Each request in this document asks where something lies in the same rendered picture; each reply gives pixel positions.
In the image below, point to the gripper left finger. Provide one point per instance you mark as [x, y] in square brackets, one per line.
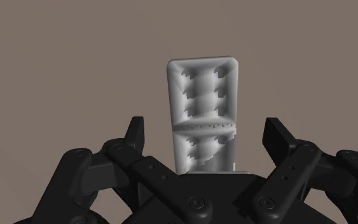
[110, 173]

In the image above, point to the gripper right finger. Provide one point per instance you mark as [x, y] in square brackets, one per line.
[293, 173]

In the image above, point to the white ribbed rectangular tray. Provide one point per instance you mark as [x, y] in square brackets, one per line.
[202, 93]

